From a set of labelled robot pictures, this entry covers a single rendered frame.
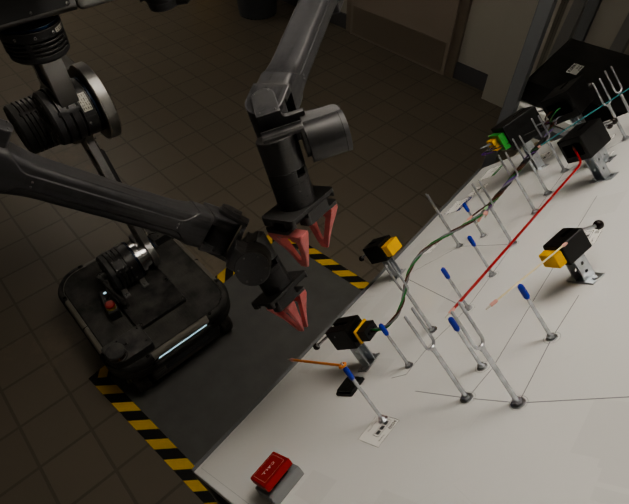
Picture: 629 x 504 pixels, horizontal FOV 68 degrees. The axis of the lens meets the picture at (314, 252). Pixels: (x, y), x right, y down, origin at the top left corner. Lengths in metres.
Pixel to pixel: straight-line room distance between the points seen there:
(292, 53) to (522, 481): 0.64
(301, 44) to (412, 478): 0.63
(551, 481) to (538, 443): 0.05
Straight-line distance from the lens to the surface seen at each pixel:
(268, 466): 0.73
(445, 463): 0.59
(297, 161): 0.65
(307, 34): 0.81
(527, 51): 1.44
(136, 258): 1.97
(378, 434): 0.69
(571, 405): 0.57
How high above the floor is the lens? 1.80
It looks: 49 degrees down
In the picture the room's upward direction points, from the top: straight up
